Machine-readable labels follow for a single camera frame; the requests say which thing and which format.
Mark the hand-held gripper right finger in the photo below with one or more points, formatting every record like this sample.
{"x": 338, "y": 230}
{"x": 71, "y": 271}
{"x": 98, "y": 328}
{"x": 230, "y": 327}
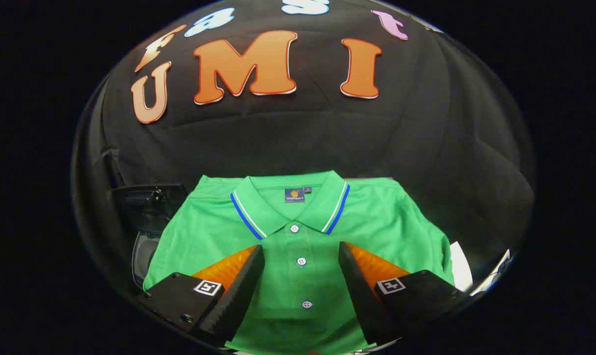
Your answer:
{"x": 364, "y": 296}

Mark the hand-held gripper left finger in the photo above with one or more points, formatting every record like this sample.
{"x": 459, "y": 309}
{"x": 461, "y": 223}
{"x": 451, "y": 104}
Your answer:
{"x": 236, "y": 296}

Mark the green polo shirt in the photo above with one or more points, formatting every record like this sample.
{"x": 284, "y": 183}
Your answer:
{"x": 278, "y": 296}

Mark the grey washing machine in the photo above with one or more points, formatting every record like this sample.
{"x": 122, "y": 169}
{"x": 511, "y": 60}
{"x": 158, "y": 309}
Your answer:
{"x": 142, "y": 256}

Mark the dark washing machine lid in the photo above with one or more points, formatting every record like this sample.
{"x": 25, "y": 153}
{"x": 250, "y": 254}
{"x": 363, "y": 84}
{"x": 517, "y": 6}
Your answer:
{"x": 145, "y": 202}

